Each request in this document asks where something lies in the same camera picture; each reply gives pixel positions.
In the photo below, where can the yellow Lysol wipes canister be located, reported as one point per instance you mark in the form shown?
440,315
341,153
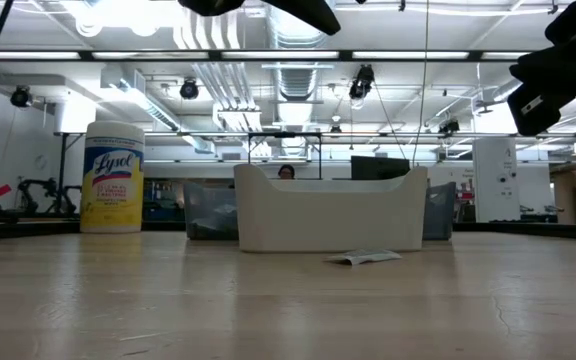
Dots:
113,200

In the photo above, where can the black monitor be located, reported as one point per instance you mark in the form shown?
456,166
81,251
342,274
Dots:
378,169

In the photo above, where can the white square column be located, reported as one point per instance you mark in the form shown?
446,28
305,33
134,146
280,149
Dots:
495,200

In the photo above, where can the white plastic bin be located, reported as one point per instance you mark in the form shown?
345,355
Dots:
328,220

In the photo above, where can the black hanging rig camera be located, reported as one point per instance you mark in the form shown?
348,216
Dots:
363,80

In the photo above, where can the black background metal frame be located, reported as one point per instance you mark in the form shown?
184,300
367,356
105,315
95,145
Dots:
284,134

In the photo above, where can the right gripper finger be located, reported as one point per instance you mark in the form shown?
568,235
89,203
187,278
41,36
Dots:
533,70

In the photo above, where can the black rig beam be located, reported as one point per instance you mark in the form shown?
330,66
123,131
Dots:
345,55

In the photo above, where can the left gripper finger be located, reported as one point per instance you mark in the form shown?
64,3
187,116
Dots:
308,12

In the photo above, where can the grey translucent plastic bin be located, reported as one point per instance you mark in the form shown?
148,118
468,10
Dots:
440,210
208,210

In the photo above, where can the person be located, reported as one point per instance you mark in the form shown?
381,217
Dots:
286,171

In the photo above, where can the black ceiling lamp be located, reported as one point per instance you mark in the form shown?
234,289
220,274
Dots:
448,126
188,89
20,96

